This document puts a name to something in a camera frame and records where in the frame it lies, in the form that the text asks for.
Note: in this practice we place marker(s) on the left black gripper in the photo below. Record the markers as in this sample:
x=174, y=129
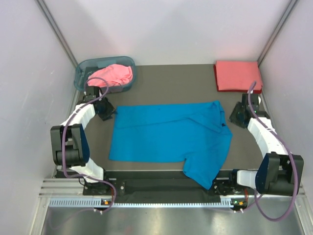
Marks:
x=110, y=110

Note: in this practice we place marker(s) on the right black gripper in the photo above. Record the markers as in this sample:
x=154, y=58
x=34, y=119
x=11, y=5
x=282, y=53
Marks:
x=232, y=118

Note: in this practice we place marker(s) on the blue t shirt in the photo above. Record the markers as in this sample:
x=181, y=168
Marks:
x=195, y=134

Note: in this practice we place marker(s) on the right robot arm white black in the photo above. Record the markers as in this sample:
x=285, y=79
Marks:
x=275, y=175

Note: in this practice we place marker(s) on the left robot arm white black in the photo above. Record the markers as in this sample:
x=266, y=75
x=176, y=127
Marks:
x=70, y=148

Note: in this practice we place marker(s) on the teal plastic basket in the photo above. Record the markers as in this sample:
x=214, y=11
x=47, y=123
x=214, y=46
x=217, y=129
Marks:
x=88, y=67

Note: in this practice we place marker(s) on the pink crumpled t shirt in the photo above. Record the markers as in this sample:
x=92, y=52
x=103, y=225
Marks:
x=113, y=75

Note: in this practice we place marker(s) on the folded coral pink t shirt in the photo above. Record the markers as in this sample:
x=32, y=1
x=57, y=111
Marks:
x=238, y=75

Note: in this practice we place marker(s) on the folded dark red t shirt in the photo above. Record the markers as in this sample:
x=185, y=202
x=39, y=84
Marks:
x=238, y=91

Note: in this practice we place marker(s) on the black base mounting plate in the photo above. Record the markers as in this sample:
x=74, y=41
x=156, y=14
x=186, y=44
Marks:
x=171, y=187

